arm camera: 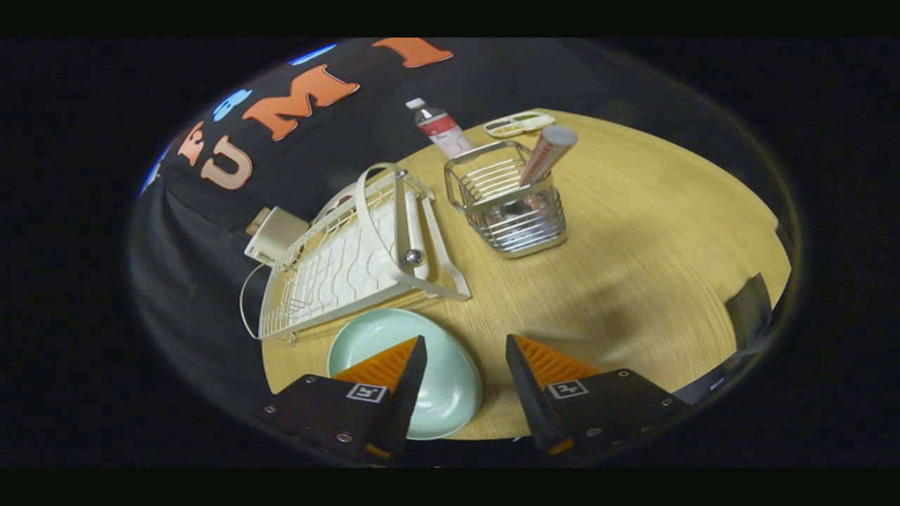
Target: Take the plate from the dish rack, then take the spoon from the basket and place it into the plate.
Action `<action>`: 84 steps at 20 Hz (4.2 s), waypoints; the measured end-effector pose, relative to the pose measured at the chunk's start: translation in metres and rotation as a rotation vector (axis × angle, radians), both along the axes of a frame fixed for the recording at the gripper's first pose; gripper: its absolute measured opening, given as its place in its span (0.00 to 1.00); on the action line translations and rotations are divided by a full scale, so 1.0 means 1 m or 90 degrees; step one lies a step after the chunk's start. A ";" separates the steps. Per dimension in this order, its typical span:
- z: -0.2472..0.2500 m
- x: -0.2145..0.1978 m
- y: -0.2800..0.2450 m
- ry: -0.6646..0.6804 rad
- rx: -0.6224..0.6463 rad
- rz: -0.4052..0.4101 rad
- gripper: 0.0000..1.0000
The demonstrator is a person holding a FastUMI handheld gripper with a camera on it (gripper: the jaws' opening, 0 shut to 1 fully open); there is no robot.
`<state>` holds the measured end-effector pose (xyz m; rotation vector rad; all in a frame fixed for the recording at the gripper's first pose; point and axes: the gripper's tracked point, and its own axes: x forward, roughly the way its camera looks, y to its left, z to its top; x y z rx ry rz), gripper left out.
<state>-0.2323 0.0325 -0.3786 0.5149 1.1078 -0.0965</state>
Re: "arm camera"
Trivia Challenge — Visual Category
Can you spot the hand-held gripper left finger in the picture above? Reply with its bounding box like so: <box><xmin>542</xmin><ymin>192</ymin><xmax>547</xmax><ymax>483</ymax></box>
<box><xmin>264</xmin><ymin>335</ymin><xmax>428</xmax><ymax>465</ymax></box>

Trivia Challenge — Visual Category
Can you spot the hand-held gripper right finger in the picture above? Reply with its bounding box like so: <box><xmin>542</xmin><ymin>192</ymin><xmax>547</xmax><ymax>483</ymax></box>
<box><xmin>505</xmin><ymin>333</ymin><xmax>693</xmax><ymax>456</ymax></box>

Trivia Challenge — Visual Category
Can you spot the mint green plate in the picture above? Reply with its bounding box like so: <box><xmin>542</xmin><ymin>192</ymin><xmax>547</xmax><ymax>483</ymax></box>
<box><xmin>327</xmin><ymin>308</ymin><xmax>484</xmax><ymax>441</ymax></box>

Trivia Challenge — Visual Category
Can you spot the white toaster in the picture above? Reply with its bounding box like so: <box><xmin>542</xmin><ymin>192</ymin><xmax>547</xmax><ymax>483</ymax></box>
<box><xmin>244</xmin><ymin>205</ymin><xmax>310</xmax><ymax>266</ymax></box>

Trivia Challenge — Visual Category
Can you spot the clear bottle with red label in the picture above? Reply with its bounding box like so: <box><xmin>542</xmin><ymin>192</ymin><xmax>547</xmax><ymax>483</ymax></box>
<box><xmin>405</xmin><ymin>97</ymin><xmax>477</xmax><ymax>160</ymax></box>

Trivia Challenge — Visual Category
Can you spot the white divided condiment tray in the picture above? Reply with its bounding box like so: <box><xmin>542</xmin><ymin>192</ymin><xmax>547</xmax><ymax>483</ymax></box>
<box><xmin>483</xmin><ymin>110</ymin><xmax>556</xmax><ymax>138</ymax></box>

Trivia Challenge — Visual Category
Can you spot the white wire dish rack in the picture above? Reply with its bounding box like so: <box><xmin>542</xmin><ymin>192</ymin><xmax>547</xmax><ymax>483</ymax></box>
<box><xmin>239</xmin><ymin>162</ymin><xmax>473</xmax><ymax>346</ymax></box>

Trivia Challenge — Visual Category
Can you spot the silver wire basket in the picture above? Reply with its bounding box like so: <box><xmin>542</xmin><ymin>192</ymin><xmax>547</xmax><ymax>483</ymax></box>
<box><xmin>443</xmin><ymin>139</ymin><xmax>569</xmax><ymax>259</ymax></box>

